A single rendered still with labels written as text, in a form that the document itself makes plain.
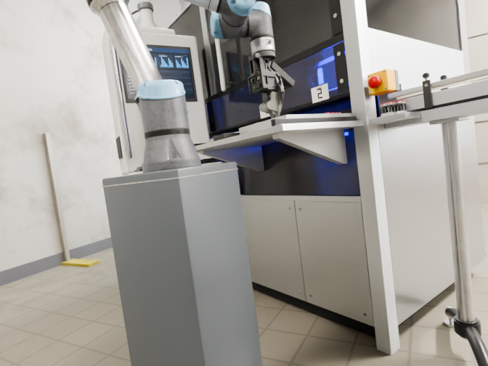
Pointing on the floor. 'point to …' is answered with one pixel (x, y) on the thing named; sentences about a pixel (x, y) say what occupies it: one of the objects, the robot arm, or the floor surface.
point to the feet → (470, 330)
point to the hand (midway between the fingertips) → (277, 117)
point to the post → (370, 176)
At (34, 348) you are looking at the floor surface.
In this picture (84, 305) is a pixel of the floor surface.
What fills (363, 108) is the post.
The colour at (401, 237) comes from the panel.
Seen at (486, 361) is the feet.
